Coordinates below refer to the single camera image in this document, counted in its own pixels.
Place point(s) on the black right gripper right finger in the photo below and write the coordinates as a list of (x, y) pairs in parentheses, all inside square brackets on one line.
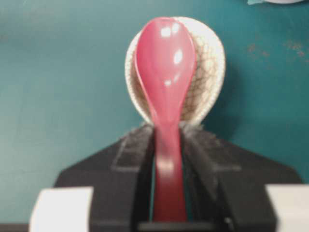
[(227, 183)]

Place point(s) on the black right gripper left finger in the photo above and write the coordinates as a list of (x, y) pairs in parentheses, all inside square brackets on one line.
[(121, 176)]

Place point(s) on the pink plastic soup spoon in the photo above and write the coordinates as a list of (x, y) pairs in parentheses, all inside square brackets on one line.
[(165, 61)]

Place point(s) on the speckled beige spoon rest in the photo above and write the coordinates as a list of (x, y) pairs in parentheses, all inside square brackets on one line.
[(206, 84)]

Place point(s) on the white ceramic bowl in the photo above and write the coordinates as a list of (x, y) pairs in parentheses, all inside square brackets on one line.
[(284, 1)]

